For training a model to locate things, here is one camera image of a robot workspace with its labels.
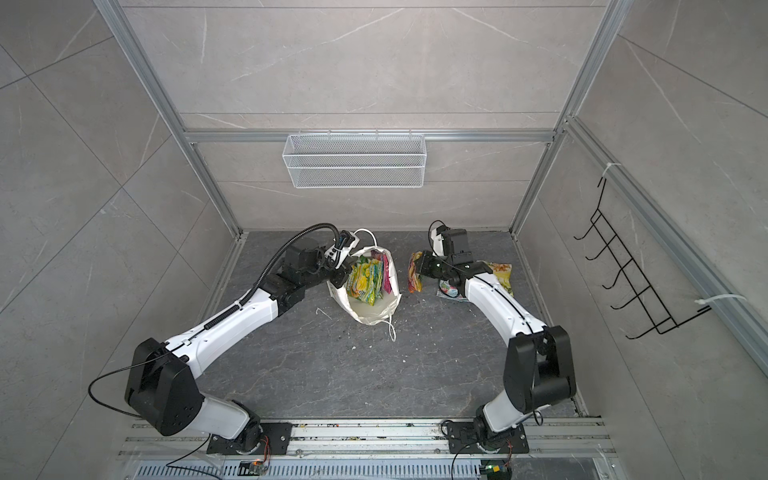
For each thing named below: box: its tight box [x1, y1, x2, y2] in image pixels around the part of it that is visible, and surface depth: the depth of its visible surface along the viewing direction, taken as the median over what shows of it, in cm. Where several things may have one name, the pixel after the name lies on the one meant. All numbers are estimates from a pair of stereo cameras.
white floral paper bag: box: [327, 248, 402, 325], surface depth 84 cm
